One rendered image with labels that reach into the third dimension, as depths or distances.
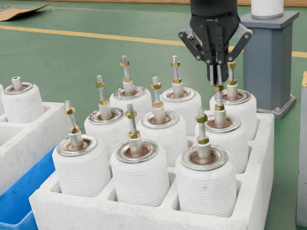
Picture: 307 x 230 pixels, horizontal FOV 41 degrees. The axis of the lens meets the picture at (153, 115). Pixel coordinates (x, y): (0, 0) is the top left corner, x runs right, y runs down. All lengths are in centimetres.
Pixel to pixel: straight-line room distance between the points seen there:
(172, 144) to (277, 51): 59
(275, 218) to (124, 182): 38
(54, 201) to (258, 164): 37
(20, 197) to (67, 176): 25
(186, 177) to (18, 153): 48
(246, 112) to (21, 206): 54
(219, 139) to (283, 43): 60
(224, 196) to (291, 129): 64
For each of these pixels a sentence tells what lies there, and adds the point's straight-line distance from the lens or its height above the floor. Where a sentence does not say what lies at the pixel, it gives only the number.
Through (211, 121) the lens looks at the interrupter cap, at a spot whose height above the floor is 25.
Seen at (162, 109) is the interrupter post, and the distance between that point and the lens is 77.
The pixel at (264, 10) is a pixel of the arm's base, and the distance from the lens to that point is 125.
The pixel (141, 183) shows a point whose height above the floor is 22.
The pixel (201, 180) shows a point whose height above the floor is 24.
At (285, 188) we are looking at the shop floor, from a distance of 102.
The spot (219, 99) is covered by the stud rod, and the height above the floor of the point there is 30.
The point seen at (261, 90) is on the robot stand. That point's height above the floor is 8.
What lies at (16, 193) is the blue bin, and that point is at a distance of 97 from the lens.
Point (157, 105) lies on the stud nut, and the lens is 77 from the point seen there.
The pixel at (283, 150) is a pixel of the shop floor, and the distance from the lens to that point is 116.
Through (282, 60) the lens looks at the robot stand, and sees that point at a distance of 128.
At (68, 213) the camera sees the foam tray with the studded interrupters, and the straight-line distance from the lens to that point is 75.
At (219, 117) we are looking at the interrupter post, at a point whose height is 27.
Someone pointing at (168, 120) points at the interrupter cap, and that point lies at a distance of 79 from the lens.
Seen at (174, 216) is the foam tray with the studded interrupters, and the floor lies 18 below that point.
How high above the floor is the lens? 61
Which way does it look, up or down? 26 degrees down
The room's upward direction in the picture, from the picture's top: 8 degrees counter-clockwise
